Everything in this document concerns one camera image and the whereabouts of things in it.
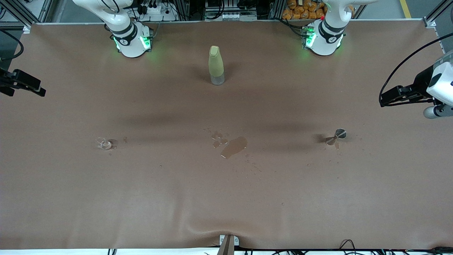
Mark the brown table cover mat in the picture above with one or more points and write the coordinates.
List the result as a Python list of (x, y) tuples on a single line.
[(226, 198)]

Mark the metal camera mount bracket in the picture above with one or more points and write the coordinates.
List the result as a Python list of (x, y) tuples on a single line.
[(228, 246)]

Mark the aluminium frame post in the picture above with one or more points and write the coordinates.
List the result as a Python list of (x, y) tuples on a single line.
[(437, 12), (19, 14)]

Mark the metal double jigger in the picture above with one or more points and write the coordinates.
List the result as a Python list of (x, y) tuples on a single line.
[(340, 133)]

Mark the small clear glass cup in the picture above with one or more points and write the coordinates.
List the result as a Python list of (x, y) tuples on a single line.
[(104, 144)]

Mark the brown liquid puddle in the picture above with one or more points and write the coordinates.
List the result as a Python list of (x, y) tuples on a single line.
[(235, 146)]

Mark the orange packaged snacks pile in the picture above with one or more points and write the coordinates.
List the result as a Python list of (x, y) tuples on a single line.
[(300, 10)]

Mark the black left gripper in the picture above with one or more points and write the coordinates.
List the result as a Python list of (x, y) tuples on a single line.
[(420, 84)]

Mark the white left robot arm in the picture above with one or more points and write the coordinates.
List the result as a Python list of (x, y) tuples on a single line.
[(324, 40)]

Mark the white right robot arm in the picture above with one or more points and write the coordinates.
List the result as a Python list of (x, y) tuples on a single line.
[(131, 42)]

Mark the yellow-green bottle shaker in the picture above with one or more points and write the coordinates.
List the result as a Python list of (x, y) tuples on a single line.
[(216, 65)]

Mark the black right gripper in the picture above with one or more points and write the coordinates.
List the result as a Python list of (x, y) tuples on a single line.
[(6, 80)]

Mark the white power strip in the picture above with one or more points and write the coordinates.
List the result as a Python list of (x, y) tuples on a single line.
[(230, 16), (159, 16)]

